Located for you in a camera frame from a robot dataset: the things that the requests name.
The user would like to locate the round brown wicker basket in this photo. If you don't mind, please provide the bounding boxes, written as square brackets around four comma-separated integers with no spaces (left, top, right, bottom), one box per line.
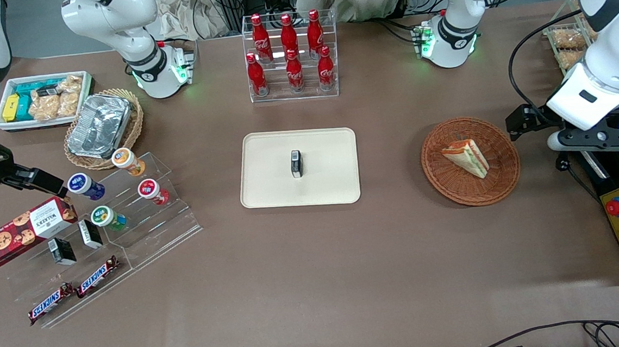
[418,113,524,211]

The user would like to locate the white wire rack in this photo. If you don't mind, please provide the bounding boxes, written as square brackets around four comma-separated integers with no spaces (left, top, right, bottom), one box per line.
[540,0,604,79]

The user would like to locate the red Walkers cookie box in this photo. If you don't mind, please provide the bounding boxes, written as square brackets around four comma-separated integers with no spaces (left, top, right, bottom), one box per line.
[0,195,82,270]

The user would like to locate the Snickers bar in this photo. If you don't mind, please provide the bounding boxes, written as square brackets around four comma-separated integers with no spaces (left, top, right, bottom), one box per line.
[26,281,79,326]
[73,255,122,299]

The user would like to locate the red lidded cup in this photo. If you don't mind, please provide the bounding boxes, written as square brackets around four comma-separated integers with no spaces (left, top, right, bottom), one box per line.
[136,177,171,208]

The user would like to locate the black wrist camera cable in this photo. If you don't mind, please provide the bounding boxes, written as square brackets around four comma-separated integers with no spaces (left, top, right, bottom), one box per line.
[504,9,591,127]

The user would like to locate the red cola bottle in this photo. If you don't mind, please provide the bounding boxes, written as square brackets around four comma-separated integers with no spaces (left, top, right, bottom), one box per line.
[284,48,305,94]
[305,9,327,61]
[246,52,270,98]
[315,45,337,92]
[278,13,300,57]
[250,13,274,65]

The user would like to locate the clear bag of cookies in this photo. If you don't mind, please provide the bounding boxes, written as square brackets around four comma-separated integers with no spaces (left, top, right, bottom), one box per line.
[28,87,62,122]
[55,74,86,118]

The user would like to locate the clear acrylic step display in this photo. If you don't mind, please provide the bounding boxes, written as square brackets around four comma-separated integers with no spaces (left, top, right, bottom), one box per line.
[0,148,210,332]

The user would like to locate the oval tan wicker basket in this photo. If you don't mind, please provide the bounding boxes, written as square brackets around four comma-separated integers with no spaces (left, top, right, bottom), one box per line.
[60,86,148,174]

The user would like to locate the aluminium foil tray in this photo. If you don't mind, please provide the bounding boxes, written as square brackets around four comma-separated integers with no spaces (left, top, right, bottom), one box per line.
[63,91,135,162]

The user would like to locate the beige rectangular tray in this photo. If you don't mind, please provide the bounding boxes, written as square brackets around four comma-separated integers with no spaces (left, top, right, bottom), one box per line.
[235,125,362,211]

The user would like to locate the yellow snack packet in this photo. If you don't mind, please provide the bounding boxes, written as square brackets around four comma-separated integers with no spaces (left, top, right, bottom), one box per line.
[1,93,22,123]

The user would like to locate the white rectangular snack bin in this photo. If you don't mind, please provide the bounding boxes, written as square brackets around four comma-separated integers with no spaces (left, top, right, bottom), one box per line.
[0,70,98,134]

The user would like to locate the black power cable with plug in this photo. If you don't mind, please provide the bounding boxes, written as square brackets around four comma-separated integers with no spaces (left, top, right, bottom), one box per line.
[554,150,602,207]

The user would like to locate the small black box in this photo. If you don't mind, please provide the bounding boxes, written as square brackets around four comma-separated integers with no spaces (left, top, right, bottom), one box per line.
[47,236,78,268]
[289,149,304,179]
[77,217,104,251]

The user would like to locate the orange lidded cup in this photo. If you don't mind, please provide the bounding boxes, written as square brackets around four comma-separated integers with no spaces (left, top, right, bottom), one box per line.
[110,145,147,179]

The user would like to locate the triangle sandwich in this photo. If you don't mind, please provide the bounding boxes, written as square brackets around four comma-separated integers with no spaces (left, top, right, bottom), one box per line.
[440,137,491,182]

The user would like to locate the blue lidded cup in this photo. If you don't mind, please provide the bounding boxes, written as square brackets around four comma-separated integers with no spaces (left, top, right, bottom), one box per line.
[66,171,107,203]

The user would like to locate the green lidded cup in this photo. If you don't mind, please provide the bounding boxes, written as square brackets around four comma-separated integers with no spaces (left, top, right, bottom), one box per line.
[90,204,128,234]

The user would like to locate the clear bag of pastry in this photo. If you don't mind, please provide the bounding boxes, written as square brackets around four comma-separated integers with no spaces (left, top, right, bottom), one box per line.
[556,48,587,72]
[549,27,589,52]

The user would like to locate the clear acrylic bottle rack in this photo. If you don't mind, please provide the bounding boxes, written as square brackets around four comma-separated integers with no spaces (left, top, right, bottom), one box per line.
[240,8,341,104]

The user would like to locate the black cable bundle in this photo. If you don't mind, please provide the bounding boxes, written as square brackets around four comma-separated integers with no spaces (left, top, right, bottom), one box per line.
[190,0,257,41]

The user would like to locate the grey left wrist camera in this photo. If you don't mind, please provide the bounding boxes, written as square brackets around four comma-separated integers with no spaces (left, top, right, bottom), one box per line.
[546,125,619,158]

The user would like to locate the teal snack packet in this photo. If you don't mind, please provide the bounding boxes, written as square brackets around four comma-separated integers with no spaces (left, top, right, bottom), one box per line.
[14,79,60,98]
[14,95,34,122]

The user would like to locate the black appliance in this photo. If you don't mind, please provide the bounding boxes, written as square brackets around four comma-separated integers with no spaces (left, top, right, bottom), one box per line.
[571,111,619,289]

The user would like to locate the black floor cable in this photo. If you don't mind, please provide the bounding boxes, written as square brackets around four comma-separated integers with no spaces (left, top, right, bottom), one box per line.
[455,317,619,347]

